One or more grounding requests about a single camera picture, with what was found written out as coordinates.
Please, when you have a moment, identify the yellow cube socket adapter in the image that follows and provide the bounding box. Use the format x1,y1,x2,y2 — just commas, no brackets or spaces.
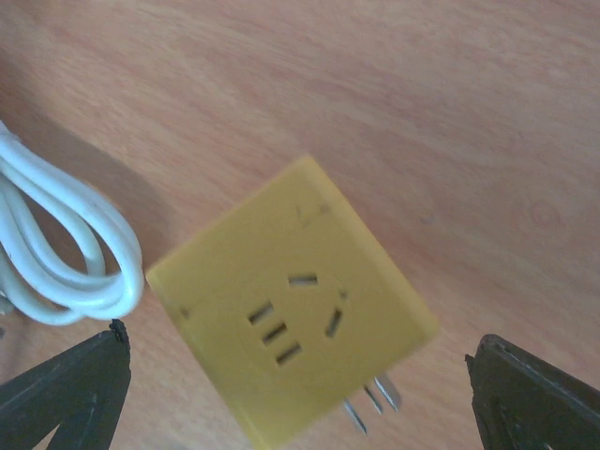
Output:
146,157,438,449

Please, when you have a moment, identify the orange strip white cable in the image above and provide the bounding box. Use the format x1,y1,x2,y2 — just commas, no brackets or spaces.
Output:
0,119,145,327

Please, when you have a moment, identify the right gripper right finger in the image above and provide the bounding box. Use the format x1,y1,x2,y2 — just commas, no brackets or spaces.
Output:
465,334,599,449

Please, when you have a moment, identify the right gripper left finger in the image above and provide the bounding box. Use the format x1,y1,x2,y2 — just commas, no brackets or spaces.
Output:
1,320,130,449

